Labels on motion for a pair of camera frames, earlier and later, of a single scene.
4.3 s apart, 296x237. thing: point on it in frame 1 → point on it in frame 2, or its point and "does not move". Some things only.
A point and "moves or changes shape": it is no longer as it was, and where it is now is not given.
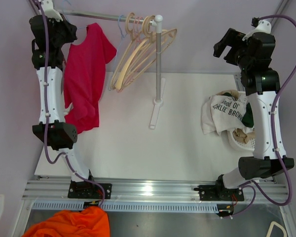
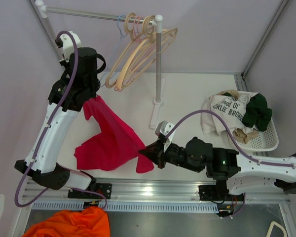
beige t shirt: x=242 y=136 does not move
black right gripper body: x=236 y=56 → x=173 y=155
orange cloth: x=91 y=221 does not move
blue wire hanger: x=117 y=53 → x=122 y=36
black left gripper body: x=63 y=34 → x=96 y=85
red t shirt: x=85 y=66 moves or changes shape
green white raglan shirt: x=224 y=113 does not move
